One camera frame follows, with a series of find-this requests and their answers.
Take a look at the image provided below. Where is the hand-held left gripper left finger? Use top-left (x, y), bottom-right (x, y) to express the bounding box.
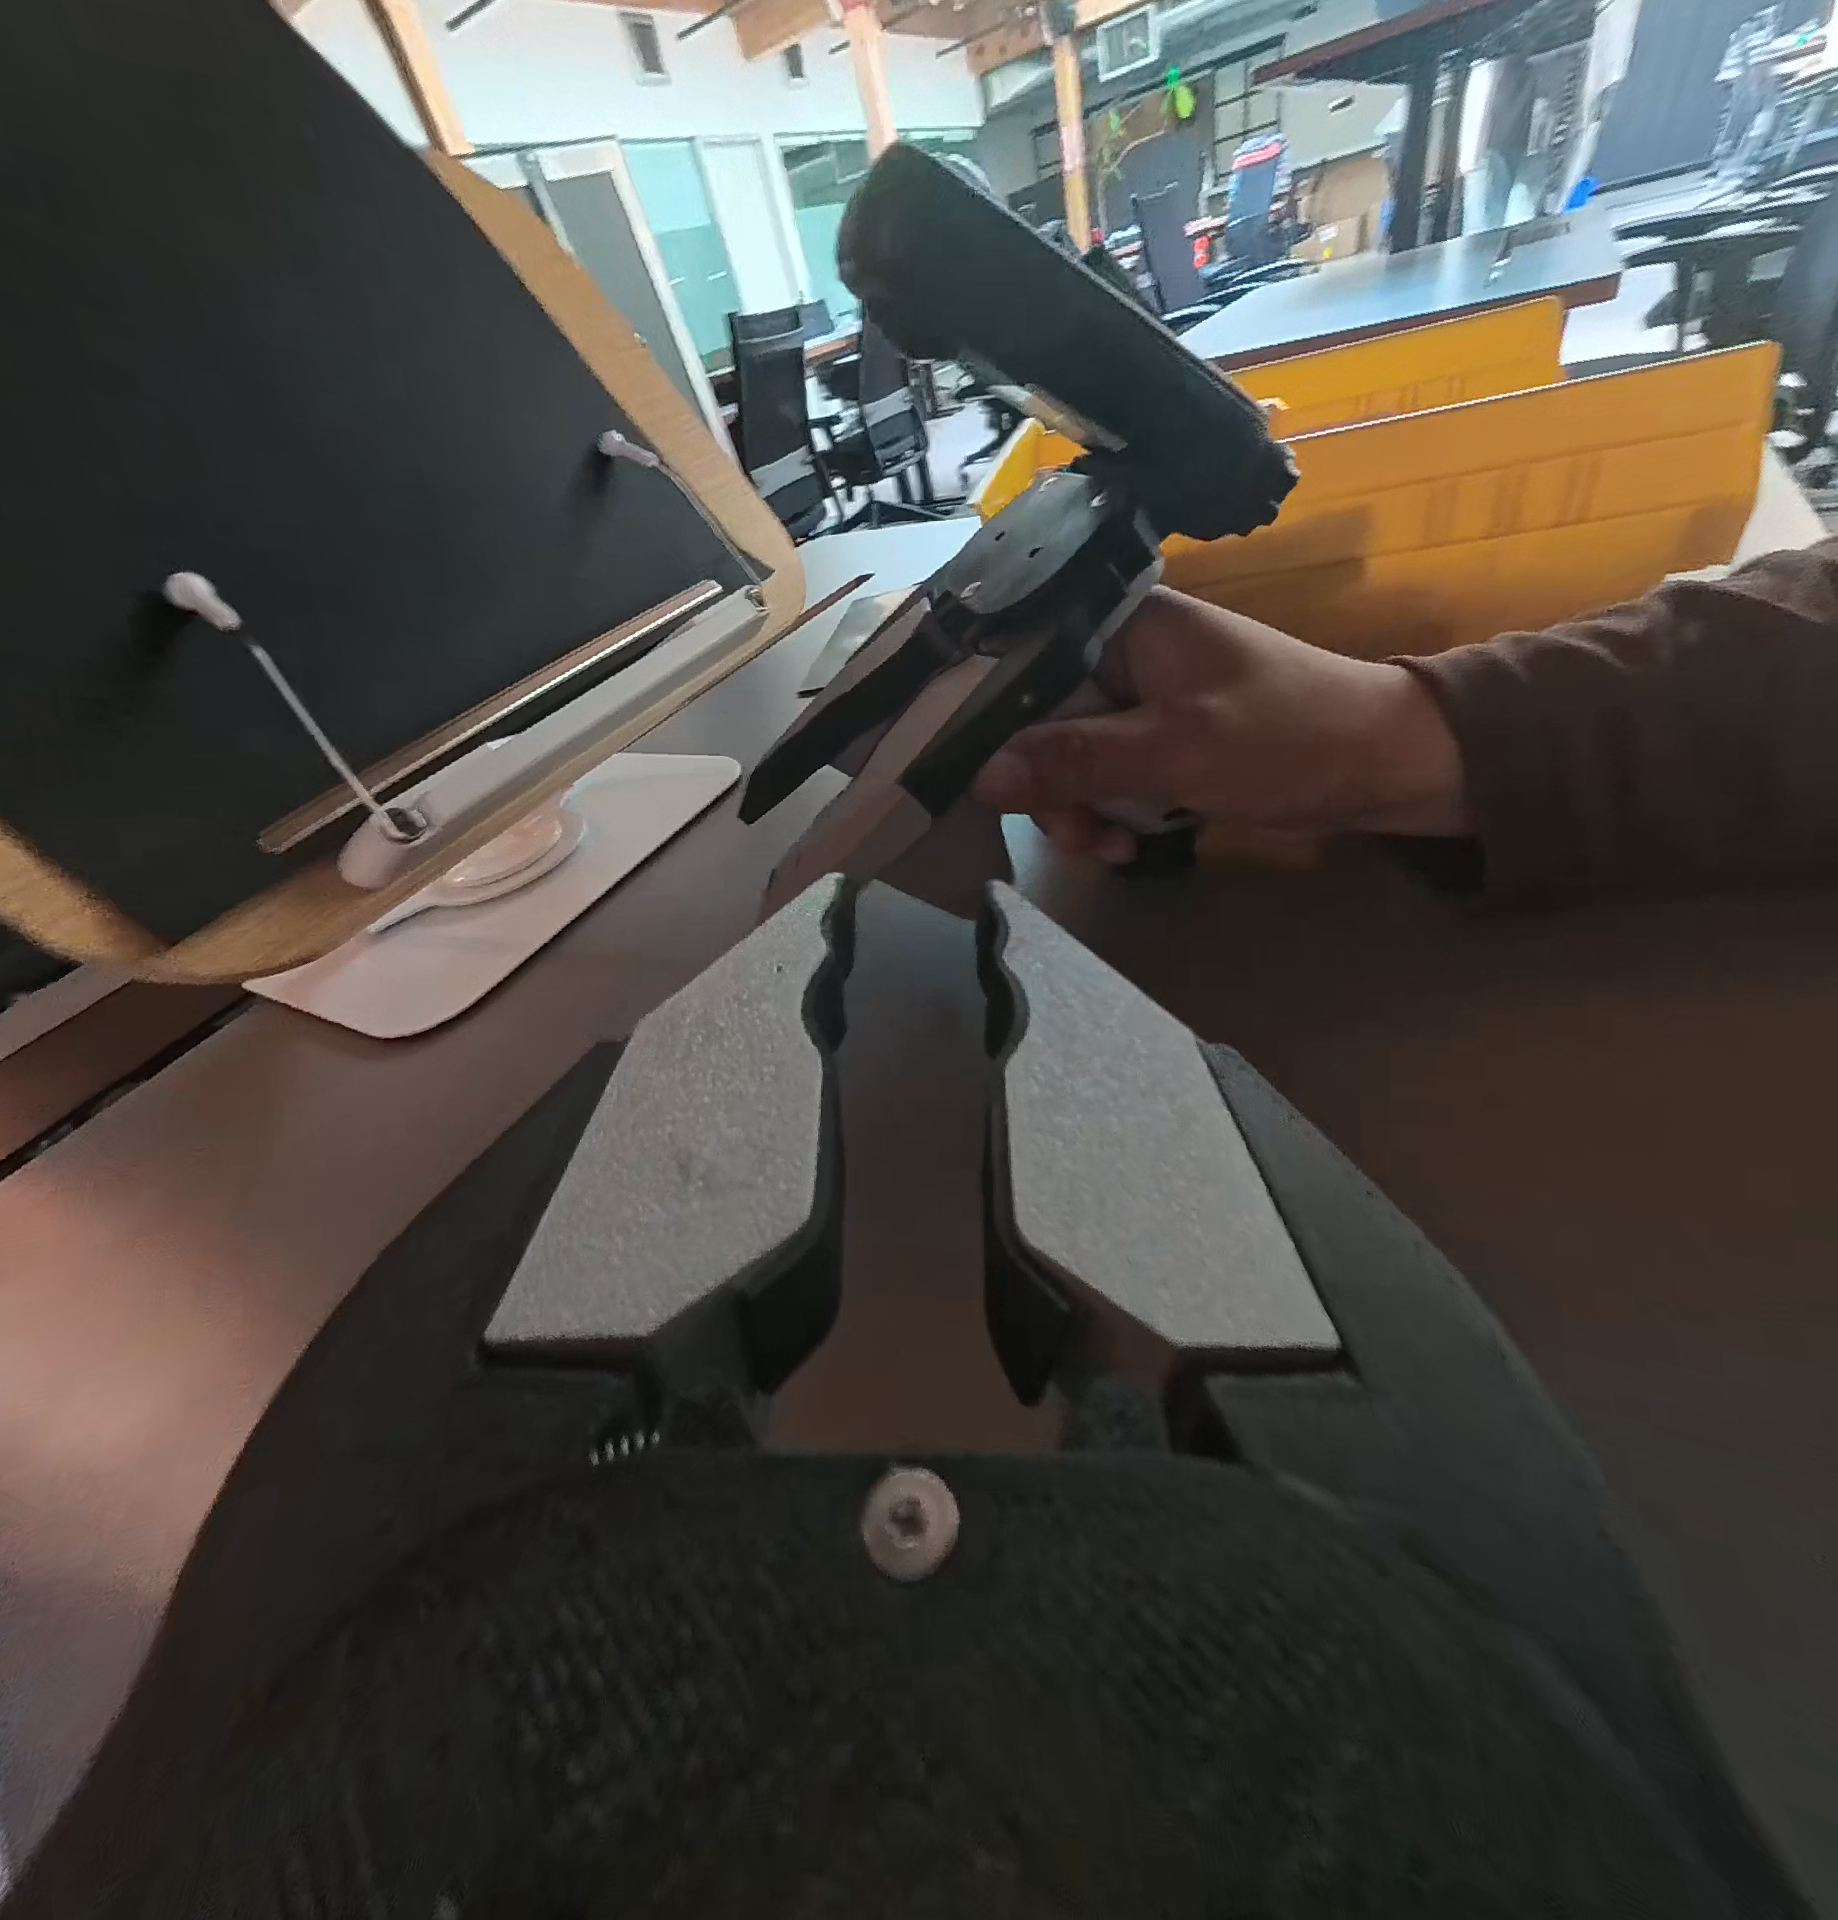
top-left (485, 876), bottom-right (860, 1398)

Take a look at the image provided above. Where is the yellow storage bin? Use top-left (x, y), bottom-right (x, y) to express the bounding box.
top-left (974, 300), bottom-right (1788, 661)

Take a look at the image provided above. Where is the glossy rectangular plate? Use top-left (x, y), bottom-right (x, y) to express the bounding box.
top-left (798, 595), bottom-right (927, 695)

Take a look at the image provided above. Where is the tall standing desk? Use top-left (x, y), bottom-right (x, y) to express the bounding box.
top-left (1254, 0), bottom-right (1613, 258)

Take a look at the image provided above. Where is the person's right hand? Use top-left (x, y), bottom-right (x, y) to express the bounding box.
top-left (974, 589), bottom-right (1474, 876)

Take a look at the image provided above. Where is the black mesh office chair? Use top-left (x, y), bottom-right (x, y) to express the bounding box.
top-left (726, 307), bottom-right (845, 544)
top-left (847, 318), bottom-right (938, 514)

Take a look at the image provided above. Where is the black high-back office chair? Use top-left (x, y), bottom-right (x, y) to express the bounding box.
top-left (1754, 152), bottom-right (1838, 456)

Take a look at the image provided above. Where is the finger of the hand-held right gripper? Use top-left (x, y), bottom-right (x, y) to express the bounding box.
top-left (769, 625), bottom-right (1080, 911)
top-left (741, 595), bottom-right (961, 824)

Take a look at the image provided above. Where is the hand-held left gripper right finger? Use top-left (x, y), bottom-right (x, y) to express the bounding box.
top-left (977, 887), bottom-right (1345, 1407)

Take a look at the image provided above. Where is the wooden book stand black panel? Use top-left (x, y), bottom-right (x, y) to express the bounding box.
top-left (0, 0), bottom-right (807, 1043)

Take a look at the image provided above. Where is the person's right forearm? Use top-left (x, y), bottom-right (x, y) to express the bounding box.
top-left (1404, 525), bottom-right (1838, 911)

